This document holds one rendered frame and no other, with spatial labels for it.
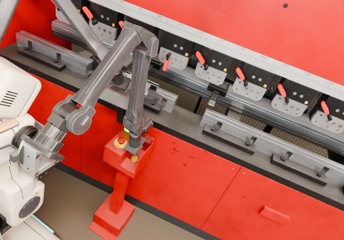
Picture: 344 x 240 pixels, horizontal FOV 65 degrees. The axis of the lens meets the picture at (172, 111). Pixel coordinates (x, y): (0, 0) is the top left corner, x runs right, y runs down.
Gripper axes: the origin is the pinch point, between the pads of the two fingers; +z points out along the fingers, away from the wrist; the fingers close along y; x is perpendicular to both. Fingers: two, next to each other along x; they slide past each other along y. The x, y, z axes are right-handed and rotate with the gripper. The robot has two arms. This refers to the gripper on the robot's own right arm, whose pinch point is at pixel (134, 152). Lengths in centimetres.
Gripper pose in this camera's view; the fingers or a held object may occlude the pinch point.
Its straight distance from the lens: 142.2
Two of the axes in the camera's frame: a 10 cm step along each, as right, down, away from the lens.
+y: 4.8, -6.7, 5.7
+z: -1.2, 5.9, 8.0
